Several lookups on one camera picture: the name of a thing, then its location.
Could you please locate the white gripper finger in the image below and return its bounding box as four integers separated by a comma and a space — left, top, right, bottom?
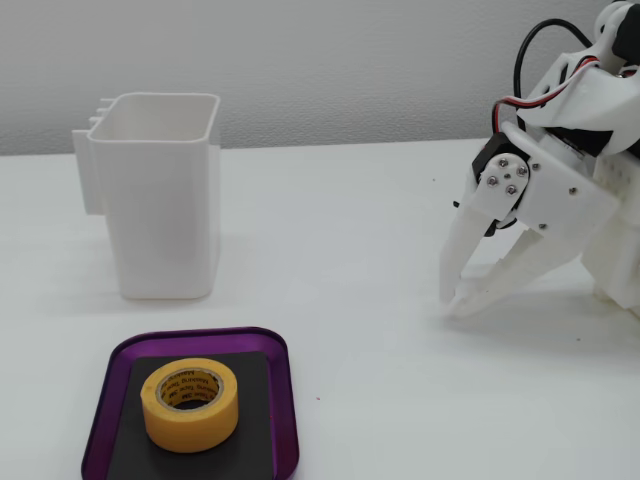
438, 152, 530, 305
446, 223, 585, 318

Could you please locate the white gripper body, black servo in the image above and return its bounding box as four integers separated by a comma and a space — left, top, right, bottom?
468, 120, 619, 252

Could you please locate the yellow masking tape roll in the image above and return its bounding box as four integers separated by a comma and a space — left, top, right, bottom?
139, 357, 240, 454

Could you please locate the white plastic box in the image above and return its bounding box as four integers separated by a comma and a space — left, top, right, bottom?
71, 92, 222, 301

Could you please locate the purple metal tray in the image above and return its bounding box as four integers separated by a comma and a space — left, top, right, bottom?
81, 326, 301, 480

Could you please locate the red white black servo wire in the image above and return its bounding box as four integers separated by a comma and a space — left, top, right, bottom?
492, 57, 599, 134

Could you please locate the black cable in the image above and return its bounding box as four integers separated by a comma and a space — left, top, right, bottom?
514, 18, 599, 101

